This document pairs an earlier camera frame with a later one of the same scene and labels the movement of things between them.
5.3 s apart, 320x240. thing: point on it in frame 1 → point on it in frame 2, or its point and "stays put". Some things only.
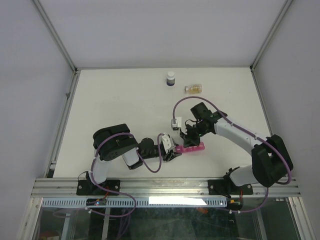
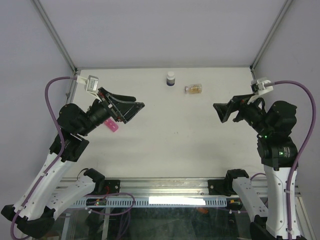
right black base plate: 225,187 stays put
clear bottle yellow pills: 194,89 stays put
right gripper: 188,141 → 240,102
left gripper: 170,155 → 125,110
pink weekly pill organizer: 181,149 → 110,123
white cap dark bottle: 170,79 stays put
